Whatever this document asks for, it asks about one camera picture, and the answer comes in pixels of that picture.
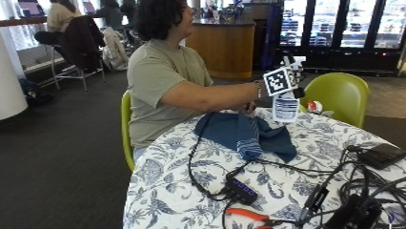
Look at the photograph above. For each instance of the white labelled bottle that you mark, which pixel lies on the white labelled bottle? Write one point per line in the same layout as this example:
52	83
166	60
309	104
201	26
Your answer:
285	109

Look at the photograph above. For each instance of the blue striped cloth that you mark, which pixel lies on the blue striped cloth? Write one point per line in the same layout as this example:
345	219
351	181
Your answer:
237	130

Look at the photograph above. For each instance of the red and white packet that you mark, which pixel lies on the red and white packet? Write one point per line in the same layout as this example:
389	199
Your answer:
313	106

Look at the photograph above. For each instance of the white marker cube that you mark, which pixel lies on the white marker cube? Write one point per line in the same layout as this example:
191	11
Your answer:
277	82

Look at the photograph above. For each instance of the green plastic chair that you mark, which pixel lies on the green plastic chair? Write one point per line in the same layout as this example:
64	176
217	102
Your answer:
126	127
339	95

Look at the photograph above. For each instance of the glass door display fridge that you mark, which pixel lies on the glass door display fridge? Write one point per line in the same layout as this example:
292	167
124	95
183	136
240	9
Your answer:
343	28

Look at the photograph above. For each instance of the wooden round counter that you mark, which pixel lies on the wooden round counter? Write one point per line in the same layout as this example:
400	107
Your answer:
221	47

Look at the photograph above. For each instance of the flat black box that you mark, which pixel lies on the flat black box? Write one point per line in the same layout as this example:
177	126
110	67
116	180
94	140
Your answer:
382	155

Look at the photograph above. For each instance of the the person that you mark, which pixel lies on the the person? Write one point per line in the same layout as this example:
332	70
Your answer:
160	79

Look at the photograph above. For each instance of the black usb hub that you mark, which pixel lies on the black usb hub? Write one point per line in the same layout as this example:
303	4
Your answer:
240	190

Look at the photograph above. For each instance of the large black device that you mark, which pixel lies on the large black device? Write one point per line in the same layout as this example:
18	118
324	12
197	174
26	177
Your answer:
355	213

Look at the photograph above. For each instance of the blue floral tablecloth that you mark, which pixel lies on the blue floral tablecloth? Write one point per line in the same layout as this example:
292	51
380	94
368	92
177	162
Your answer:
177	191

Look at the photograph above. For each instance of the beige coat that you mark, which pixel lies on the beige coat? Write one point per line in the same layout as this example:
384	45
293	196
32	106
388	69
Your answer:
114	47

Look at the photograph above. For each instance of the metal bar stool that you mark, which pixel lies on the metal bar stool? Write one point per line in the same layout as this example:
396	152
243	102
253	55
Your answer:
78	71

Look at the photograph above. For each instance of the dark jacket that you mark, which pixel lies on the dark jacket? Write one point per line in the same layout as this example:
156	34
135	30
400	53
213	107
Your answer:
83	43

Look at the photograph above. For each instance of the dark bag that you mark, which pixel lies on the dark bag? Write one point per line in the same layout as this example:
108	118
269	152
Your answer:
35	90

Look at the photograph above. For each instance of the white round pillar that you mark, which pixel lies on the white round pillar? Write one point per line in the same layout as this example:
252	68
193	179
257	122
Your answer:
10	79

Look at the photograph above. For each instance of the open laptop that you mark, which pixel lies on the open laptop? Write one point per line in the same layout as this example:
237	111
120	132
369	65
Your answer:
31	8

